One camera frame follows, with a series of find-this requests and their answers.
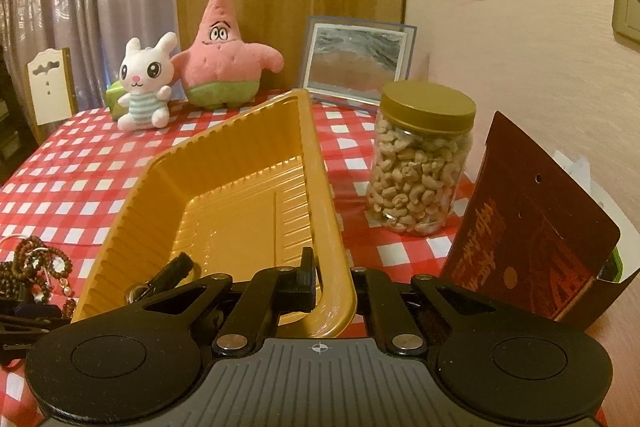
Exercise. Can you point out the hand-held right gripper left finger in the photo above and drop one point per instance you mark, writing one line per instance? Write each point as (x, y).
(307, 269)

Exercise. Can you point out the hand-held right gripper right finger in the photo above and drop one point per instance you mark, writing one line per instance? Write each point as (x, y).
(367, 289)

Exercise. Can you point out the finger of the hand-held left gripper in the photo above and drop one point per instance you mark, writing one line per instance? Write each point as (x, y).
(172, 274)
(25, 332)

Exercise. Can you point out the gold plastic tray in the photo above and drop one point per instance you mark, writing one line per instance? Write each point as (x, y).
(240, 177)

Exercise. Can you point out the red checked tablecloth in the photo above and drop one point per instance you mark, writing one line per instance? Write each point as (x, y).
(75, 187)

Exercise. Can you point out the cashew jar with gold lid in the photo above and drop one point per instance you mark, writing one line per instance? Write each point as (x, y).
(420, 167)

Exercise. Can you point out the dark red packaging pouch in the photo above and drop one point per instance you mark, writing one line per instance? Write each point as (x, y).
(525, 232)

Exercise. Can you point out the green tissue box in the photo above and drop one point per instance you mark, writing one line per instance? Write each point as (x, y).
(114, 99)

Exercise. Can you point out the white bunny plush toy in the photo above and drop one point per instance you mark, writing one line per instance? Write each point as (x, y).
(142, 77)

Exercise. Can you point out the pink starfish plush toy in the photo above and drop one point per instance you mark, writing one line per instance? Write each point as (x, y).
(220, 57)

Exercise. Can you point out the white and gold chair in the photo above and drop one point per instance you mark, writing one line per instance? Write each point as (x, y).
(47, 87)

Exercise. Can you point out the white paper bag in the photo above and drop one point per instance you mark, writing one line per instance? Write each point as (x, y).
(575, 167)

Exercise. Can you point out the brown cardboard box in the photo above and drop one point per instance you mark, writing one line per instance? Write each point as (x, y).
(612, 302)

